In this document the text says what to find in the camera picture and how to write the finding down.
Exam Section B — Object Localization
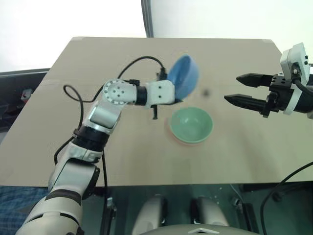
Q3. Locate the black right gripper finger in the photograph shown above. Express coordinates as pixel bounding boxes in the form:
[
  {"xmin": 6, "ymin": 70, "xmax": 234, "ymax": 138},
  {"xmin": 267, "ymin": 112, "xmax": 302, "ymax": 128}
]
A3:
[
  {"xmin": 224, "ymin": 94, "xmax": 268, "ymax": 114},
  {"xmin": 236, "ymin": 72, "xmax": 274, "ymax": 88}
]

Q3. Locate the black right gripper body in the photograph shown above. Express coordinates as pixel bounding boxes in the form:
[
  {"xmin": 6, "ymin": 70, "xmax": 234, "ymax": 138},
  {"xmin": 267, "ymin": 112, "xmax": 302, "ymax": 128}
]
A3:
[{"xmin": 260, "ymin": 73, "xmax": 294, "ymax": 118}]

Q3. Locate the blue bowl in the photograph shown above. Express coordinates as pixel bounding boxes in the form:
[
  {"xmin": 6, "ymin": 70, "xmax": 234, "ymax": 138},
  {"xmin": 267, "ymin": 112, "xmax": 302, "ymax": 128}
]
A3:
[{"xmin": 168, "ymin": 54, "xmax": 200, "ymax": 101}]

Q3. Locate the green bowl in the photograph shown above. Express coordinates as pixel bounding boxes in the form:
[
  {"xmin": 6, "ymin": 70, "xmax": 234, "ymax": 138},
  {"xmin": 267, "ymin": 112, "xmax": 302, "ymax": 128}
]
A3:
[{"xmin": 170, "ymin": 106, "xmax": 214, "ymax": 144}]

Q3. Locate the grey upright panel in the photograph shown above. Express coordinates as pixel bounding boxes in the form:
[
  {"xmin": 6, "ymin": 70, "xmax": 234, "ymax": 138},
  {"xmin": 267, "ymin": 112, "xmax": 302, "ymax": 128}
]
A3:
[{"xmin": 140, "ymin": 0, "xmax": 154, "ymax": 39}]

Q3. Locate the silver rounded leg cover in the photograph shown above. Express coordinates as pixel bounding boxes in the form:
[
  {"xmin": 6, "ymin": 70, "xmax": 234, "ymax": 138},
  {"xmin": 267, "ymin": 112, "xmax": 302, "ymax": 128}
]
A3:
[
  {"xmin": 194, "ymin": 196, "xmax": 230, "ymax": 227},
  {"xmin": 132, "ymin": 195, "xmax": 168, "ymax": 235}
]

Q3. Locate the grey robot torso front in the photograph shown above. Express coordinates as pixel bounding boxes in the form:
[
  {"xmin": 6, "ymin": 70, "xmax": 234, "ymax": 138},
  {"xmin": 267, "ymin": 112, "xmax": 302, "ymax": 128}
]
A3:
[{"xmin": 139, "ymin": 223, "xmax": 260, "ymax": 235}]

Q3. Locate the black equipment case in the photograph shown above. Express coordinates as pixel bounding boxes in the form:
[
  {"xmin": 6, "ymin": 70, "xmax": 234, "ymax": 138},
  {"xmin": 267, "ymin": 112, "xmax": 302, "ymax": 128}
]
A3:
[{"xmin": 0, "ymin": 70, "xmax": 49, "ymax": 134}]

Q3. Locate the blue patterned fabric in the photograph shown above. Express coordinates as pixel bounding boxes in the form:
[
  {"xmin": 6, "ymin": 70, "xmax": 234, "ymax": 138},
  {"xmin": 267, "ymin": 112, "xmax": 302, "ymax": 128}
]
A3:
[{"xmin": 0, "ymin": 185, "xmax": 48, "ymax": 235}]

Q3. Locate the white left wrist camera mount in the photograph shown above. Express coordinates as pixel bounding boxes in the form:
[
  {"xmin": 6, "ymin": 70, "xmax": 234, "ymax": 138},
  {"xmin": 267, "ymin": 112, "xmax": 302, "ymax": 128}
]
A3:
[{"xmin": 145, "ymin": 79, "xmax": 177, "ymax": 109}]

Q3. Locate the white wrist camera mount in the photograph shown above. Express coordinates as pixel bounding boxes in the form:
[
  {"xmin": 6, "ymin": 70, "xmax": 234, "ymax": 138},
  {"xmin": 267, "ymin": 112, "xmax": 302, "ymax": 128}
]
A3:
[
  {"xmin": 145, "ymin": 79, "xmax": 177, "ymax": 109},
  {"xmin": 279, "ymin": 42, "xmax": 312, "ymax": 116}
]

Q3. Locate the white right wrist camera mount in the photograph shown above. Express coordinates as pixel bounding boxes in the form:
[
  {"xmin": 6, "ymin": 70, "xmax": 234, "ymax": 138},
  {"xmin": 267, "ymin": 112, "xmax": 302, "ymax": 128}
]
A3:
[{"xmin": 279, "ymin": 42, "xmax": 312, "ymax": 116}]

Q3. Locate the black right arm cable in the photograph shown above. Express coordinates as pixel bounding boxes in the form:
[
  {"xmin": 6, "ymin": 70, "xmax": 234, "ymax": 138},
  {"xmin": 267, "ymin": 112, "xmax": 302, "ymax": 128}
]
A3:
[{"xmin": 260, "ymin": 62, "xmax": 313, "ymax": 235}]

